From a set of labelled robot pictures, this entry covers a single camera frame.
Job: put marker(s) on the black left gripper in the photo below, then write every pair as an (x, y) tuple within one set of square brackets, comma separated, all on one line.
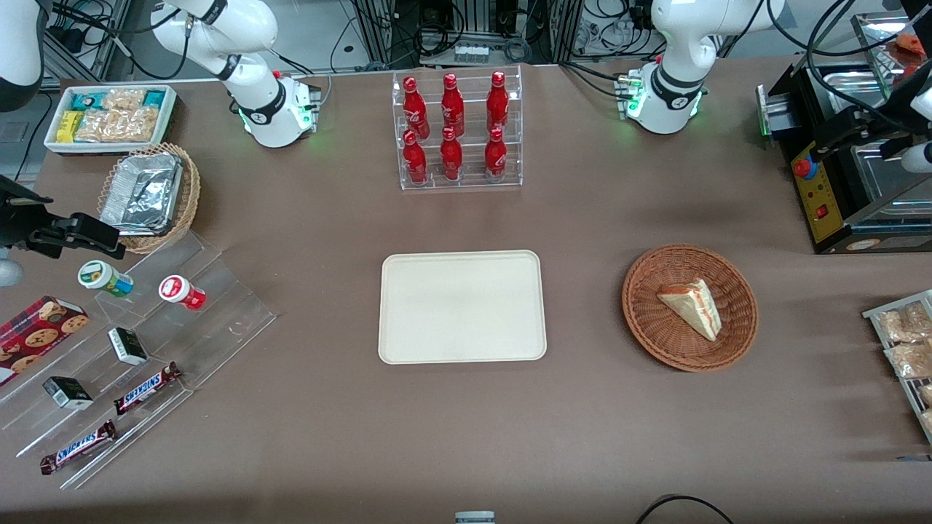
[(873, 125)]

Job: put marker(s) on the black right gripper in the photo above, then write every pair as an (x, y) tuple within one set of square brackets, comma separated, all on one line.
[(16, 224)]

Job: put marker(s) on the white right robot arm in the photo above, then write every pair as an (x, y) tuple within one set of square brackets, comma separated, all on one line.
[(256, 96)]

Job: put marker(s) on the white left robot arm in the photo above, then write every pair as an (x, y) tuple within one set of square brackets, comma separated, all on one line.
[(677, 51)]

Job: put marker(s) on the shiny metal tray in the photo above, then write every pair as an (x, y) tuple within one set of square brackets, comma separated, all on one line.
[(874, 33)]

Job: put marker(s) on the light tan wicker basket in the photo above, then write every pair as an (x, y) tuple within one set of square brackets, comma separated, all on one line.
[(188, 196)]

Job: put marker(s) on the triangular wrapped sandwich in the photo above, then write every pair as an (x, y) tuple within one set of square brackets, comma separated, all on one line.
[(695, 306)]

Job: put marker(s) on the brown round wicker basket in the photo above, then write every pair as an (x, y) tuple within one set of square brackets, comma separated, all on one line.
[(655, 320)]

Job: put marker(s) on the cream rectangular plastic tray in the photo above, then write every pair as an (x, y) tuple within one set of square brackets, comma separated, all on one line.
[(461, 306)]

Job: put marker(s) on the green lidded yogurt cup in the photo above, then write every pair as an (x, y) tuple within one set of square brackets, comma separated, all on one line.
[(102, 276)]

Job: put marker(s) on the black sealing machine yellow panel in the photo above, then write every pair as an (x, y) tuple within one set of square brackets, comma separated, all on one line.
[(826, 204)]

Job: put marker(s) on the orange food item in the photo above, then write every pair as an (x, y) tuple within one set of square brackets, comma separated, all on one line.
[(910, 45)]

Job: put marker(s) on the red plaid cookie box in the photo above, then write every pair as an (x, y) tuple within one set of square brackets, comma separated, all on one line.
[(36, 335)]

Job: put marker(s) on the yellow snack packet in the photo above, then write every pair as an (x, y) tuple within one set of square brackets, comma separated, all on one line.
[(69, 126)]

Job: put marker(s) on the red lidded yogurt cup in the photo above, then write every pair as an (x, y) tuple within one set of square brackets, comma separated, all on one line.
[(178, 290)]

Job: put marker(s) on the small dark green box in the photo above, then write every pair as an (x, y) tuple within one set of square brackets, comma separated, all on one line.
[(68, 393), (128, 346)]

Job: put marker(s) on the large clear cracker bag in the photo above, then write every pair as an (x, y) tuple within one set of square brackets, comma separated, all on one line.
[(120, 125)]

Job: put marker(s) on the teal snack packet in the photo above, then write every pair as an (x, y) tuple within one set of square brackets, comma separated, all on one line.
[(154, 98), (86, 101)]

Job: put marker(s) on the small clear cracker bag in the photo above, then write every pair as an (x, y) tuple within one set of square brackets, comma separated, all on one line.
[(124, 98)]

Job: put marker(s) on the white rectangular snack bin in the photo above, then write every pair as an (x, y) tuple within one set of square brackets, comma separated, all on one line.
[(169, 116)]

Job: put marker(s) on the clear acrylic stepped stand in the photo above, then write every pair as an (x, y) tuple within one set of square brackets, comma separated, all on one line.
[(218, 313)]

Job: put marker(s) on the Snickers chocolate bar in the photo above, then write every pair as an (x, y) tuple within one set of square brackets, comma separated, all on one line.
[(79, 447), (145, 388)]

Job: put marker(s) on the clear bag of crackers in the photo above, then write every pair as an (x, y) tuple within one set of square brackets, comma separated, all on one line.
[(926, 395), (910, 360), (927, 422), (903, 324)]

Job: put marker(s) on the red Coca-Cola bottle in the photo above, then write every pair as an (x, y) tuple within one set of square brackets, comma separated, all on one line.
[(452, 105), (451, 159), (495, 157), (497, 102), (416, 109), (415, 161)]

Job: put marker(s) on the clear acrylic bottle rack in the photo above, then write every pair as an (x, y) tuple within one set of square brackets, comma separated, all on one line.
[(460, 182)]

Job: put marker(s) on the white power strip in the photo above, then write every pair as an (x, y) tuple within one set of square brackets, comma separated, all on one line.
[(472, 53)]

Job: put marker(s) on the small grey device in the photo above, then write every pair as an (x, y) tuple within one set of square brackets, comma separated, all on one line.
[(475, 518)]

